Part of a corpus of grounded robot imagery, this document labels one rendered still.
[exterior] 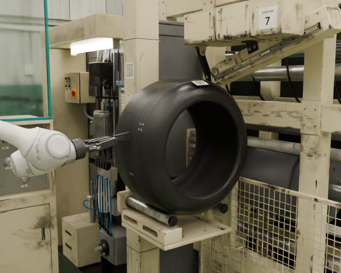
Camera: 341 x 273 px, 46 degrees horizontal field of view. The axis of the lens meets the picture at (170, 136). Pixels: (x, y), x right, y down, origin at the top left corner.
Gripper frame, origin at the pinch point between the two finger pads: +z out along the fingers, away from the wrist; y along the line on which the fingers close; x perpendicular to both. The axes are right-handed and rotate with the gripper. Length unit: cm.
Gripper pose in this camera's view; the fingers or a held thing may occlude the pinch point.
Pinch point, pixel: (121, 137)
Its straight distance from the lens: 156.7
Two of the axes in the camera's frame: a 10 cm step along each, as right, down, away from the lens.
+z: 8.1, -2.2, 5.5
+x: 1.2, 9.7, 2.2
